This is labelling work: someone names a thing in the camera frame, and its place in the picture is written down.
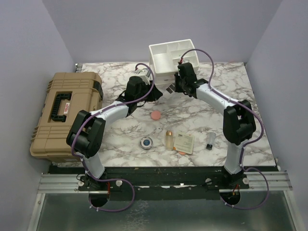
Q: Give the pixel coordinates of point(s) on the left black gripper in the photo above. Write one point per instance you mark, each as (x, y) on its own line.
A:
(155, 95)

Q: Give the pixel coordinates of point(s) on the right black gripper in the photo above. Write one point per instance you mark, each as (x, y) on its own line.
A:
(176, 77)

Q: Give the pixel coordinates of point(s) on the eyeshadow palette plastic sleeve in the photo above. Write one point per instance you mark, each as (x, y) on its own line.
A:
(170, 89)

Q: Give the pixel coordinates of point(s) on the pink round compact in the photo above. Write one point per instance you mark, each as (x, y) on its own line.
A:
(155, 115)

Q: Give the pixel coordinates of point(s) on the white makeup organizer with drawers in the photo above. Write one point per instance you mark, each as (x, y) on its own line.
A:
(164, 58)

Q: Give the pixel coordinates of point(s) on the round blue lid jar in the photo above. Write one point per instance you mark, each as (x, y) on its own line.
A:
(146, 143)

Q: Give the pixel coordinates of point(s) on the cream sachet with barcode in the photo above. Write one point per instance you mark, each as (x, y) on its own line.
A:
(183, 143)

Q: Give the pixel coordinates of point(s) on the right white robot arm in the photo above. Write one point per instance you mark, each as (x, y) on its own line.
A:
(238, 120)

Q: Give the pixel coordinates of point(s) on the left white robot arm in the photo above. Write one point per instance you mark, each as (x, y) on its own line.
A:
(86, 133)

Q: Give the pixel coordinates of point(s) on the frosted gold cap bottle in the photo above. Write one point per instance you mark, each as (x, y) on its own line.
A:
(169, 140)

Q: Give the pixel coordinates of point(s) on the clear vial black cap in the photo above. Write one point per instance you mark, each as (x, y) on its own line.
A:
(210, 140)

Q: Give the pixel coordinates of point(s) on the tan hard tool case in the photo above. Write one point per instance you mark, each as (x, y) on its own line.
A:
(67, 94)

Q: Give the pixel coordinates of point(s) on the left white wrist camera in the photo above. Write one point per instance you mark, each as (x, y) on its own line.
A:
(144, 74)

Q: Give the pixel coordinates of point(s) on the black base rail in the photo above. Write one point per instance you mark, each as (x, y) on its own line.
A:
(156, 183)

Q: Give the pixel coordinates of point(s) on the aluminium rail frame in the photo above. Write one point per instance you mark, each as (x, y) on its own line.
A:
(266, 205)

